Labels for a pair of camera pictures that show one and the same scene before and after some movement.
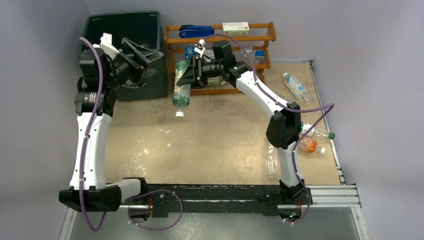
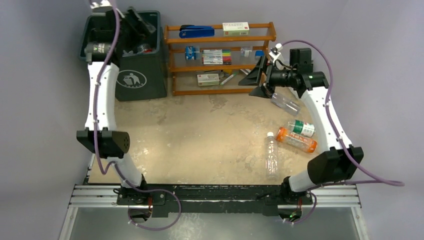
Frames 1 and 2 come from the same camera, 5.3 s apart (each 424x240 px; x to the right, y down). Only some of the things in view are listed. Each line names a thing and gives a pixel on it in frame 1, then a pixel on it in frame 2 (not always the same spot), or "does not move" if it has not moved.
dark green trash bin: [144, 27] does not move
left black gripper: [140, 74] -> [139, 31]
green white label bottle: [316, 132] does not move
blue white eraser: [259, 55] does not move
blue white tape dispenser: [189, 52] does not move
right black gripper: [199, 70] -> [265, 75]
